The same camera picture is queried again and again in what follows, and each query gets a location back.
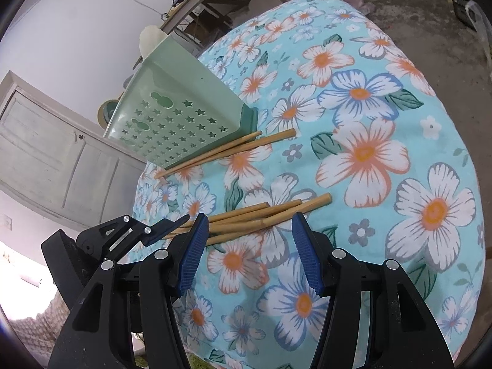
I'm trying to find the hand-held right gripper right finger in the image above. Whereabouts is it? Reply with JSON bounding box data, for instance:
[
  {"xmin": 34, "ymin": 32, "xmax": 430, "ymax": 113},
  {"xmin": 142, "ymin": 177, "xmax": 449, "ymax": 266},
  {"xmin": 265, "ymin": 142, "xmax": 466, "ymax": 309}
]
[{"xmin": 291, "ymin": 211, "xmax": 456, "ymax": 369}]

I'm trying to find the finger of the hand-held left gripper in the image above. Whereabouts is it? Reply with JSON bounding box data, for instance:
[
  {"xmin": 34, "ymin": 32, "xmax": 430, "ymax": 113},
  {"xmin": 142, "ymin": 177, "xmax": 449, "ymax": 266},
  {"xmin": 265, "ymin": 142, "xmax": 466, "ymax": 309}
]
[{"xmin": 76, "ymin": 214, "xmax": 191, "ymax": 268}]

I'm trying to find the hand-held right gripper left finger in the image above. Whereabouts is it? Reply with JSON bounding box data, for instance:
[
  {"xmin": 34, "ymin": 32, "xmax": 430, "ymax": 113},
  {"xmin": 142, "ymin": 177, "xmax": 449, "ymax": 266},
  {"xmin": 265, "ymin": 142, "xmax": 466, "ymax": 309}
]
[{"xmin": 48, "ymin": 212, "xmax": 210, "ymax": 369}]

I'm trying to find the bamboo chopstick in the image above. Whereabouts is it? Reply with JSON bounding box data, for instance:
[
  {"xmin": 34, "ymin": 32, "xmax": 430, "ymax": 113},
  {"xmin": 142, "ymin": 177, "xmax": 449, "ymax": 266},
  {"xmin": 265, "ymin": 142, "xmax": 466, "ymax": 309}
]
[
  {"xmin": 169, "ymin": 215, "xmax": 295, "ymax": 239},
  {"xmin": 165, "ymin": 128, "xmax": 297, "ymax": 170},
  {"xmin": 209, "ymin": 201, "xmax": 271, "ymax": 221},
  {"xmin": 154, "ymin": 131, "xmax": 263, "ymax": 179},
  {"xmin": 209, "ymin": 199, "xmax": 304, "ymax": 227}
]

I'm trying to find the bamboo chopsticks bundle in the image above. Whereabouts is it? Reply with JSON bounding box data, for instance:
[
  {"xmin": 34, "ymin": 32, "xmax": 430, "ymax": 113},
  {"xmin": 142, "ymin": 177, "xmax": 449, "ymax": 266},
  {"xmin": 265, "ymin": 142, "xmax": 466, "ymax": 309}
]
[{"xmin": 205, "ymin": 193, "xmax": 333, "ymax": 247}]

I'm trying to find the beige plastic spoon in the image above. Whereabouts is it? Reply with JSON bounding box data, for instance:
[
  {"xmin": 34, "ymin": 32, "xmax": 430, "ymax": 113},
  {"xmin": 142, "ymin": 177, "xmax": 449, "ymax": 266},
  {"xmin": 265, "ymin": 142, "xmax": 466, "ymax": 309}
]
[{"xmin": 97, "ymin": 99, "xmax": 121, "ymax": 128}]

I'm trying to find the green perforated utensil holder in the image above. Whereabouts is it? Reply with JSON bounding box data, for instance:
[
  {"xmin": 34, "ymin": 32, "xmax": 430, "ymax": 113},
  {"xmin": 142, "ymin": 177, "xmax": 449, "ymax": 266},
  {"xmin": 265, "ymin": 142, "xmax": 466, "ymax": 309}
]
[{"xmin": 103, "ymin": 44, "xmax": 259, "ymax": 170}]

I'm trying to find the blue floral blanket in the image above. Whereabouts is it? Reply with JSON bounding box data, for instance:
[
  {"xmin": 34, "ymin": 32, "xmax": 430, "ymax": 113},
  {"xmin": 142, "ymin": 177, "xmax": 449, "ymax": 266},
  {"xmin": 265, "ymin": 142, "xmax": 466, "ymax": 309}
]
[{"xmin": 129, "ymin": 0, "xmax": 486, "ymax": 369}]

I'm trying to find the white panel door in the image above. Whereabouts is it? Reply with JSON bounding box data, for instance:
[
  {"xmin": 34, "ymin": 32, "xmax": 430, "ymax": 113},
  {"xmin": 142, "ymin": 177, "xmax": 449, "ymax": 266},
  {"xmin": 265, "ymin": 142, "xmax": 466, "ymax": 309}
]
[{"xmin": 0, "ymin": 70, "xmax": 149, "ymax": 233}]

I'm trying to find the white-legged wooden desk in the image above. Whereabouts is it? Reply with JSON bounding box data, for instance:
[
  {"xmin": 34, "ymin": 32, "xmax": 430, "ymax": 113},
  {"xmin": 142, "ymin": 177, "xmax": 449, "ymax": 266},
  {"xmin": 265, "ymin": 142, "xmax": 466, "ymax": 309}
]
[{"xmin": 159, "ymin": 0, "xmax": 308, "ymax": 35}]

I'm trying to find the black floor item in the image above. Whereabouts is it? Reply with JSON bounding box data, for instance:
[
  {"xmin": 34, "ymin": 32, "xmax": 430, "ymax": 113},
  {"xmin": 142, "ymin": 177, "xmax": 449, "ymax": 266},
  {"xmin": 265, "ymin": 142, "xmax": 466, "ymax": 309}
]
[{"xmin": 450, "ymin": 0, "xmax": 475, "ymax": 28}]

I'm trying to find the white plastic bag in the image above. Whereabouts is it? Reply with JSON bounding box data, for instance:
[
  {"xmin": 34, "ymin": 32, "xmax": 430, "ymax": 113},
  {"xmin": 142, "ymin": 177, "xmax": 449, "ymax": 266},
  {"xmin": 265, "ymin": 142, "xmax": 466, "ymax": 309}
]
[{"xmin": 463, "ymin": 0, "xmax": 492, "ymax": 60}]

